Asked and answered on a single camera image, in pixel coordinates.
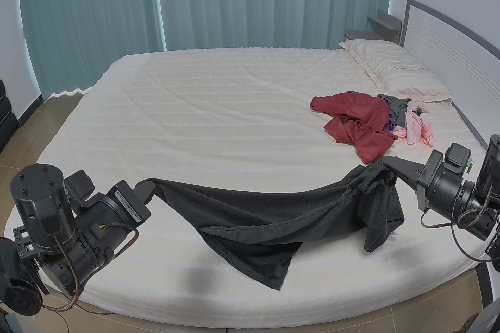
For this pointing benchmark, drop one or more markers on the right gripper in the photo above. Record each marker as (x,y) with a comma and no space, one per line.
(441,191)

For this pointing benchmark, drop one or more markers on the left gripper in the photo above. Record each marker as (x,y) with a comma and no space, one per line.
(125,210)

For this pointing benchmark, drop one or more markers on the black garment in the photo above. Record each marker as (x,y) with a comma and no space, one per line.
(254,230)

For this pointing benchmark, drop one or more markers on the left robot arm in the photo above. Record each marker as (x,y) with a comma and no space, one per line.
(39,198)

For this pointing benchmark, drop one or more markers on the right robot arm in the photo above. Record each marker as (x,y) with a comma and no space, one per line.
(490,167)

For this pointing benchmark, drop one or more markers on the bed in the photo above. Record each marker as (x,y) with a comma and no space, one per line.
(215,109)

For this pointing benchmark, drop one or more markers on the pink garment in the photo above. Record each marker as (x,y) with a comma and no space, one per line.
(420,128)

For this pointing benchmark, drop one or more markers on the grey garment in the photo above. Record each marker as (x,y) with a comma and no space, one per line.
(398,109)

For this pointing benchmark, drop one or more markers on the dark red garment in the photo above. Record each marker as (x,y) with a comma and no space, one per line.
(359,109)

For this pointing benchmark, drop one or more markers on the cream pillow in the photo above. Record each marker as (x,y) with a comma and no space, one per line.
(394,68)

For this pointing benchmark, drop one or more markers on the grey bedside table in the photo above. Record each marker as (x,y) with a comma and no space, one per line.
(381,27)

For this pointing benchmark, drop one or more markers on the black chest of drawers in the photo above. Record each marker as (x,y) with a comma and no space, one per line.
(6,116)

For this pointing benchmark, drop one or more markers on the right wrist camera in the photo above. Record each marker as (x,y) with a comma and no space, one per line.
(457,157)

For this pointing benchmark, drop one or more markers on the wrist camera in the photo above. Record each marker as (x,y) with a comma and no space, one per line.
(457,157)
(80,185)

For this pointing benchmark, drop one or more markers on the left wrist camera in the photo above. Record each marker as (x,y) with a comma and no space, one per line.
(80,185)

